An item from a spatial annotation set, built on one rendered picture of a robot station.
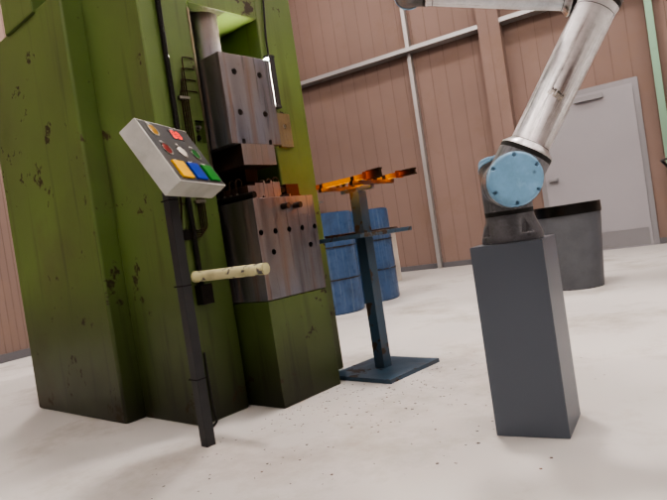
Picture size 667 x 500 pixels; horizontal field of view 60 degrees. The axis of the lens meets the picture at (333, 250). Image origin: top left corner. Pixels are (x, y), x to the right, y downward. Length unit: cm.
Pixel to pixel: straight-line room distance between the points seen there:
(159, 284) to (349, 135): 744
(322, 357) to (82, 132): 149
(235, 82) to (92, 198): 83
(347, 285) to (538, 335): 358
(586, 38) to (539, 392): 102
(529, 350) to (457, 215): 720
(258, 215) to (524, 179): 124
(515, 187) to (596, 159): 689
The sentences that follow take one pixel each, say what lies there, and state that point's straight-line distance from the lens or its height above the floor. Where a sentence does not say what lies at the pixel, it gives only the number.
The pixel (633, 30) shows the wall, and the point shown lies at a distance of 880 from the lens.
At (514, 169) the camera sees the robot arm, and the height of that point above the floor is 81.
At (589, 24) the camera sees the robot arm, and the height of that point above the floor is 116.
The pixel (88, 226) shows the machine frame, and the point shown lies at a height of 91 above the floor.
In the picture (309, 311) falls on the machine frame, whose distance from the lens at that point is 269.
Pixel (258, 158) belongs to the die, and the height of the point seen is 110.
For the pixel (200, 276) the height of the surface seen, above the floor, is 62.
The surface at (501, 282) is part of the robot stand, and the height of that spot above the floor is 48.
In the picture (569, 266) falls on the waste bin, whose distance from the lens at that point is 498.
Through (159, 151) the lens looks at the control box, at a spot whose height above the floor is 107.
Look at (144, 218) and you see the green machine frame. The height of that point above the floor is 90.
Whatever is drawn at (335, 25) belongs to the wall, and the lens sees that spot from 1022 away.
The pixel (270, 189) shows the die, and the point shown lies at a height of 95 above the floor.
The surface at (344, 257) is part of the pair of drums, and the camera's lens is 529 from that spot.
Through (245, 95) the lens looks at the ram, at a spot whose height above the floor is 138.
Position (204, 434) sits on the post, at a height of 5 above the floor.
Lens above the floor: 69
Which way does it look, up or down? 1 degrees down
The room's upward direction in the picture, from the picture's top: 9 degrees counter-clockwise
